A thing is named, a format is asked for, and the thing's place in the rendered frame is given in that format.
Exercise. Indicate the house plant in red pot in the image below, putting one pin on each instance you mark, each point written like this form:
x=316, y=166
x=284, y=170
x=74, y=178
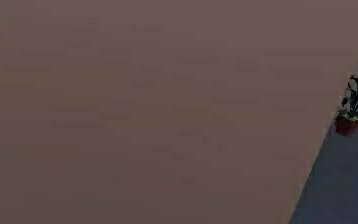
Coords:
x=348, y=125

